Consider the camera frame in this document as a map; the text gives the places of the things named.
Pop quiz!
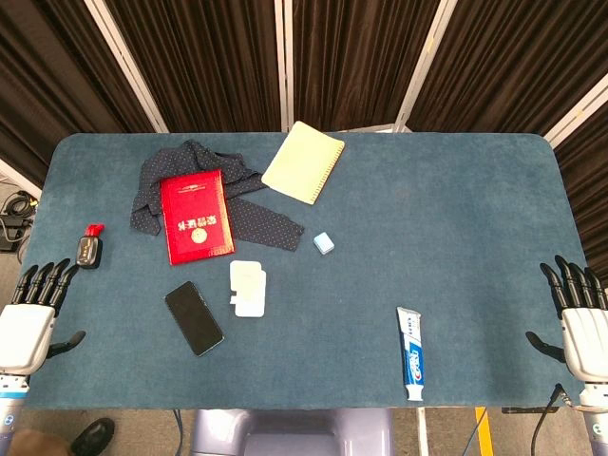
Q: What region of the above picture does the purple robot base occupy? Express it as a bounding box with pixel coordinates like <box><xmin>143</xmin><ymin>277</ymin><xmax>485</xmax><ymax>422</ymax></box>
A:
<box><xmin>189</xmin><ymin>408</ymin><xmax>395</xmax><ymax>456</ymax></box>

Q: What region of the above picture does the black shoe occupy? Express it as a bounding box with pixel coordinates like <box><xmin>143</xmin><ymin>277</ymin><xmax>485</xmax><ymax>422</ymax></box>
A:
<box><xmin>69</xmin><ymin>417</ymin><xmax>116</xmax><ymax>456</ymax></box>

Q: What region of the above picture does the yellow spiral notebook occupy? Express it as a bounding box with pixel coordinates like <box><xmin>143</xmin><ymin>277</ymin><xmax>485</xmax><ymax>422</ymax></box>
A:
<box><xmin>260</xmin><ymin>121</ymin><xmax>346</xmax><ymax>206</ymax></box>

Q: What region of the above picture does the white partition frame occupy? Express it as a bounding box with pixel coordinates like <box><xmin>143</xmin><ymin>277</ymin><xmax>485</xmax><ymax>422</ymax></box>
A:
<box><xmin>84</xmin><ymin>0</ymin><xmax>170</xmax><ymax>134</ymax></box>
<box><xmin>274</xmin><ymin>0</ymin><xmax>295</xmax><ymax>133</ymax></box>
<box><xmin>0</xmin><ymin>158</ymin><xmax>43</xmax><ymax>200</ymax></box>
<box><xmin>543</xmin><ymin>70</ymin><xmax>608</xmax><ymax>148</ymax></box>
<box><xmin>394</xmin><ymin>0</ymin><xmax>458</xmax><ymax>128</ymax></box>

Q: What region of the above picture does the blue table mat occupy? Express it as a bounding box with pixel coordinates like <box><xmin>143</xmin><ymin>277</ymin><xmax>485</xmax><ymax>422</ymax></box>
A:
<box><xmin>19</xmin><ymin>131</ymin><xmax>590</xmax><ymax>411</ymax></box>

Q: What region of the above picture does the black cable bundle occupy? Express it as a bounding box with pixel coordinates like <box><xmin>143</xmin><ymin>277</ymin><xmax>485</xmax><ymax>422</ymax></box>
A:
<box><xmin>0</xmin><ymin>188</ymin><xmax>39</xmax><ymax>253</ymax></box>

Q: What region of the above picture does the black case with red tassel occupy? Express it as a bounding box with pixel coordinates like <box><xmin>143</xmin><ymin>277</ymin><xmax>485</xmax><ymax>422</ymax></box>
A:
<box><xmin>75</xmin><ymin>223</ymin><xmax>106</xmax><ymax>271</ymax></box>

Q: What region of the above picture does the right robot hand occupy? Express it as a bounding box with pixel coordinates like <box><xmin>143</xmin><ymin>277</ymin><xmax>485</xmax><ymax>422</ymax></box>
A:
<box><xmin>525</xmin><ymin>255</ymin><xmax>608</xmax><ymax>384</ymax></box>

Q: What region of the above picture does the black smartphone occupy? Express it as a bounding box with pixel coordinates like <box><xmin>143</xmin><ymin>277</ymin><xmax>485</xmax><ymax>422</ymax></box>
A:
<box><xmin>163</xmin><ymin>280</ymin><xmax>225</xmax><ymax>358</ymax></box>

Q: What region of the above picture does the red certificate booklet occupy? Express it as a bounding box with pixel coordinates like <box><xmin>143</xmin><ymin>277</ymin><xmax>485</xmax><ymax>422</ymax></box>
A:
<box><xmin>159</xmin><ymin>168</ymin><xmax>237</xmax><ymax>267</ymax></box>

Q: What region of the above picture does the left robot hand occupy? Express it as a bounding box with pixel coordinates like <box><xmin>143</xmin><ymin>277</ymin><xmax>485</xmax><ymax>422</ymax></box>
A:
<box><xmin>0</xmin><ymin>258</ymin><xmax>87</xmax><ymax>376</ymax></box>

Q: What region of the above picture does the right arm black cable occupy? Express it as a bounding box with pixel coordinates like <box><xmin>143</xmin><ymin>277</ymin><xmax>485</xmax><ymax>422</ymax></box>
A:
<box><xmin>530</xmin><ymin>383</ymin><xmax>569</xmax><ymax>456</ymax></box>

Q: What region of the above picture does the dark dotted cloth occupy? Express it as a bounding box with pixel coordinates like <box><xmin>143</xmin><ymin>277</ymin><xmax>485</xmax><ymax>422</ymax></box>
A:
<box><xmin>129</xmin><ymin>139</ymin><xmax>306</xmax><ymax>253</ymax></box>

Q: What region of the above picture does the blue white toothpaste tube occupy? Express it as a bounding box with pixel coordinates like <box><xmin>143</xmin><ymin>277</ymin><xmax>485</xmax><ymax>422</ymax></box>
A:
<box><xmin>396</xmin><ymin>306</ymin><xmax>426</xmax><ymax>403</ymax></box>

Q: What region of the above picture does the yellow floor tape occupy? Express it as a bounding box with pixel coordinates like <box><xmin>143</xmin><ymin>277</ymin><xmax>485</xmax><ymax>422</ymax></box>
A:
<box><xmin>474</xmin><ymin>406</ymin><xmax>492</xmax><ymax>456</ymax></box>

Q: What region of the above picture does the white plastic holder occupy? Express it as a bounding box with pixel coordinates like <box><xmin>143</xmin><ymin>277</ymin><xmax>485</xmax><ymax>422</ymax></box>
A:
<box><xmin>229</xmin><ymin>259</ymin><xmax>268</xmax><ymax>320</ymax></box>

